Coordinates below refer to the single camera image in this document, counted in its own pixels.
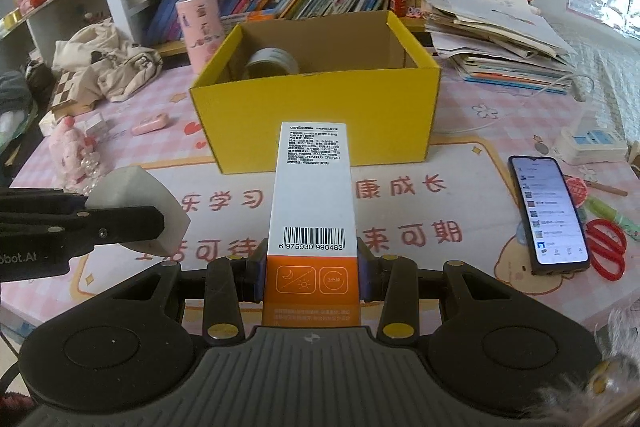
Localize pink checked desk mat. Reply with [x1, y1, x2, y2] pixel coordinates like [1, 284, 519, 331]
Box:
[0, 56, 640, 358]

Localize white side shelf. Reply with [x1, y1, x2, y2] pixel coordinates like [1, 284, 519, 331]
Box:
[0, 0, 111, 68]

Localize white tissue pack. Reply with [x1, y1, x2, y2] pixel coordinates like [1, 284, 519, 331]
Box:
[38, 109, 66, 137]

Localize wooden chessboard box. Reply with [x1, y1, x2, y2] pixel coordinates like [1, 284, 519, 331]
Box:
[48, 69, 104, 118]

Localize pink printed cylinder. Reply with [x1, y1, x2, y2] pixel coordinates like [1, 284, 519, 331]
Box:
[174, 0, 225, 76]

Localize pencil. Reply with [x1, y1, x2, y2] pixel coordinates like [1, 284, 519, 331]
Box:
[564, 174, 629, 198]

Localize dark brown bag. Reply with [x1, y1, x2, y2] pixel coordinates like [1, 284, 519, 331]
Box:
[22, 59, 57, 103]

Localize red scissors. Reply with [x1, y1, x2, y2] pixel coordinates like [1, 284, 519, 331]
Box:
[582, 216, 627, 281]

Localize white charger plug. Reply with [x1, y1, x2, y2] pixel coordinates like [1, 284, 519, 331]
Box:
[80, 112, 109, 134]

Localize pink plush toy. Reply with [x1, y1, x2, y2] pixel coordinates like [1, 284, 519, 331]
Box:
[58, 117, 101, 188]

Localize grey cloth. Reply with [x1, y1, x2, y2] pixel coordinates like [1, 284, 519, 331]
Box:
[0, 69, 34, 116]

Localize clear tape roll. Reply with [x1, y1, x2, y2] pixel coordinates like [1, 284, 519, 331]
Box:
[244, 47, 301, 78]

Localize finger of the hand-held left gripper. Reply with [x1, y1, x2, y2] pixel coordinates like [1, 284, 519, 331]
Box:
[65, 205, 166, 258]
[0, 187, 91, 228]

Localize clear beaded pouch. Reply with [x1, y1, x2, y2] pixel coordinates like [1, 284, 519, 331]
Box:
[80, 134, 109, 198]

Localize white power strip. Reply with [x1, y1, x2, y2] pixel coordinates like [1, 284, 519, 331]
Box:
[555, 101, 630, 166]

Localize yellow cardboard box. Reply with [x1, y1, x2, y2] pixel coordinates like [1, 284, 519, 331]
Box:
[188, 10, 442, 176]

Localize stack of papers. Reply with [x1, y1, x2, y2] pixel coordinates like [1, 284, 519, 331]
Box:
[414, 0, 579, 96]

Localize green marker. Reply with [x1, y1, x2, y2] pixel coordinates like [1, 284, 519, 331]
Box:
[582, 195, 640, 242]

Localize white power cord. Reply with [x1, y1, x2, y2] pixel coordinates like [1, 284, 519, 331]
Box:
[439, 74, 601, 136]

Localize white foam block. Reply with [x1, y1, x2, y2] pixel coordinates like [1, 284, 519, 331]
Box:
[84, 166, 191, 258]

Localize beige cloth bag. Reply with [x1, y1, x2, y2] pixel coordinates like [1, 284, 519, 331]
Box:
[52, 17, 164, 103]

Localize white orange carton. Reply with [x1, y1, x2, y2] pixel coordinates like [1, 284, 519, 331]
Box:
[262, 121, 369, 328]

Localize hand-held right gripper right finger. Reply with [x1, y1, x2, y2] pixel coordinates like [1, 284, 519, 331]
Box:
[358, 241, 507, 346]

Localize black smartphone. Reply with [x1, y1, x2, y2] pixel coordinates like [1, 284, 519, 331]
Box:
[507, 155, 591, 276]

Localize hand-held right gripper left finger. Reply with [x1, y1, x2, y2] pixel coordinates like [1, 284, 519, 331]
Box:
[117, 238, 269, 348]

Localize pink oblong gadget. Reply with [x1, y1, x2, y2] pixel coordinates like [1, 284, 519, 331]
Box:
[131, 113, 169, 136]

